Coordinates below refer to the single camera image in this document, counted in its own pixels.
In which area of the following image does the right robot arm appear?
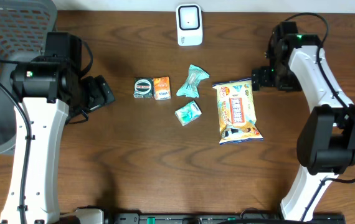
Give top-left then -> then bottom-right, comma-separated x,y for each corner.
252,32 -> 355,222

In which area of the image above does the white barcode scanner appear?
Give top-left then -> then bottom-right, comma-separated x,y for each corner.
176,4 -> 204,47

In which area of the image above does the green tissue pack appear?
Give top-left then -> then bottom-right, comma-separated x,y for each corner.
175,101 -> 202,126

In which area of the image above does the orange juice carton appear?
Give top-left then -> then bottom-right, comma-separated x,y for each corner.
153,77 -> 171,100

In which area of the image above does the teal candy wrapper bag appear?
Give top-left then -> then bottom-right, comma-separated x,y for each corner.
176,65 -> 209,98

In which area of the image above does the grey plastic mesh basket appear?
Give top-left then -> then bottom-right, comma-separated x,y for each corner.
0,0 -> 57,154

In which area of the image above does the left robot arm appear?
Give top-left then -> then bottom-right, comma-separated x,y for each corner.
0,62 -> 115,223

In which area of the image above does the yellow blue snack bag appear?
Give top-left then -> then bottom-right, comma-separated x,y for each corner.
212,78 -> 263,145

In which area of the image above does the round black lidded cup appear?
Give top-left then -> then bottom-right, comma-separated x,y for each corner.
133,78 -> 154,98

